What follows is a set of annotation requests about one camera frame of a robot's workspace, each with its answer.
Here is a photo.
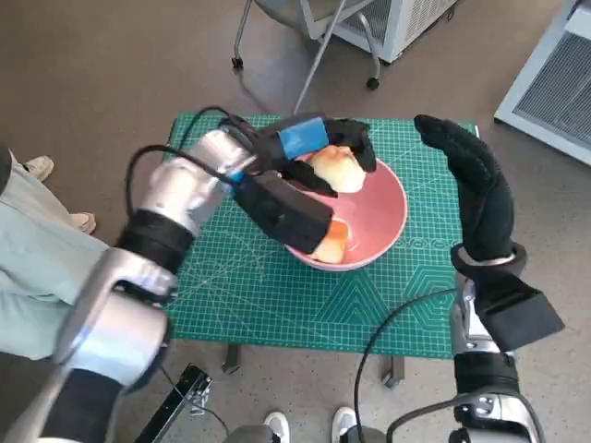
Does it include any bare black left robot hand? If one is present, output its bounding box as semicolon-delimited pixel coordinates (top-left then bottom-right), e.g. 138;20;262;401
256;112;378;198

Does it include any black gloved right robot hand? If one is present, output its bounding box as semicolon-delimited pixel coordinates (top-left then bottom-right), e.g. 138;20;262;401
414;114;517;263

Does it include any round toy bread bun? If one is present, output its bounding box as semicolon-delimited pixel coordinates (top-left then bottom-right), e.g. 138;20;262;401
308;145;366;194

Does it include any pink bowl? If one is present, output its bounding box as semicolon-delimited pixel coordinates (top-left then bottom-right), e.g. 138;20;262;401
283;154;409;272

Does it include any striped toy bread roll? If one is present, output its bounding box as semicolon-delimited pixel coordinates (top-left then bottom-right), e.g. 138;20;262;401
308;220;350;265

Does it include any grey metal pole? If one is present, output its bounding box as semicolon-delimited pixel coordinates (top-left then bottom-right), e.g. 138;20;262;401
293;0;347;114

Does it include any white vented unit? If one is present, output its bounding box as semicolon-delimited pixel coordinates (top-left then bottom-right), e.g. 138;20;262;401
493;0;591;167

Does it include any grey office chair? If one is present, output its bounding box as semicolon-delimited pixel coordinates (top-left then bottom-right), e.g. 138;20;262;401
230;0;382;90

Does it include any green cutting mat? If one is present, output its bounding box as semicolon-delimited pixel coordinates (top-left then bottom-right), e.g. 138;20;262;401
165;110;479;360

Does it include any white mesh cabinet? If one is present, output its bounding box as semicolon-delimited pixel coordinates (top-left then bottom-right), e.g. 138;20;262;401
330;0;463;65

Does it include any black table leg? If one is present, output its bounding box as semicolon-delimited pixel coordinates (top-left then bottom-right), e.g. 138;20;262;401
221;343;241;374
381;354;407;391

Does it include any person's white shoe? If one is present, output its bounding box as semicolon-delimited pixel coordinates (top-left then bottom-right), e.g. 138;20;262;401
68;211;97;234
25;155;54;181

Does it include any person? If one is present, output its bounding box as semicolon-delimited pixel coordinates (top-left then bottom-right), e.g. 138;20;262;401
0;147;112;361

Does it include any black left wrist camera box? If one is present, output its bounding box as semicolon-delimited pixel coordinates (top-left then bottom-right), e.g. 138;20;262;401
230;173;334;254

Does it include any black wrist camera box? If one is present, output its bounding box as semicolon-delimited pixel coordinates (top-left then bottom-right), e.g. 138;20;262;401
230;173;334;254
475;274;565;353

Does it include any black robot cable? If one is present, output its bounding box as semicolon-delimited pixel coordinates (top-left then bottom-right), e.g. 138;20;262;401
125;145;236;218
385;396;458;443
353;288;458;443
177;106;253;149

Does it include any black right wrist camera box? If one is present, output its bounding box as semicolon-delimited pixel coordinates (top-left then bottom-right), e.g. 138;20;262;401
475;274;565;353

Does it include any black metal bracket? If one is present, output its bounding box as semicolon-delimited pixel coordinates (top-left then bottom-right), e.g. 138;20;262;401
133;363;214;443

